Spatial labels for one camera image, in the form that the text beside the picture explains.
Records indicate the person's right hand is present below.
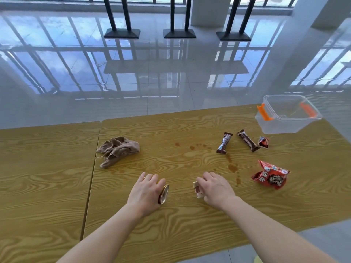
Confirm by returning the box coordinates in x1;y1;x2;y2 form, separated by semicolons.
196;171;236;210

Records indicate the person's left hand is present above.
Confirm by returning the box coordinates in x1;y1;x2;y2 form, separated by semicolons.
127;172;167;218

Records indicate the small beige snack packet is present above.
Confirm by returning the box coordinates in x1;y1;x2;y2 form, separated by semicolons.
193;181;205;200

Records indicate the gold rimmed drink can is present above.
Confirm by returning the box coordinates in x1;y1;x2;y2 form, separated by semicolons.
157;180;170;205

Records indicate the person's left forearm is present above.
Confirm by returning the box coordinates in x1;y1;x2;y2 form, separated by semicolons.
56;203;144;263

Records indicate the person's right forearm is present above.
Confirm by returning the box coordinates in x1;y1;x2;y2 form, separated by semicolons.
222;197;338;263

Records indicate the brown liquid spill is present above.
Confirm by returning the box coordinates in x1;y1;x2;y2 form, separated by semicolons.
175;142;242;187

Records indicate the crumpled brown cloth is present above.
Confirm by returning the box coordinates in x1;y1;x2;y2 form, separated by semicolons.
96;136;140;169

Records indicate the brown silver chocolate bar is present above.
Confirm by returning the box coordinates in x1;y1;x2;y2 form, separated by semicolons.
216;132;233;155

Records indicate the dark brown chocolate bar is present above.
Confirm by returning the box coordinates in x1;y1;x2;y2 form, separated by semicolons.
237;129;261;153

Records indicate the crumpled red snack bag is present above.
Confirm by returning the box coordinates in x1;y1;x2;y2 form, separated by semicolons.
251;160;291;190

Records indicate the black table stand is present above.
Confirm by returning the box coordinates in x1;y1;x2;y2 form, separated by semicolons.
216;0;257;42
103;0;141;39
163;0;197;39

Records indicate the white square pillar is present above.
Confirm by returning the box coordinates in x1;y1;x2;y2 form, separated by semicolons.
190;0;231;28

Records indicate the clear box with orange handles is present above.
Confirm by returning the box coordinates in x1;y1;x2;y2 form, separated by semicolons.
255;94;323;135

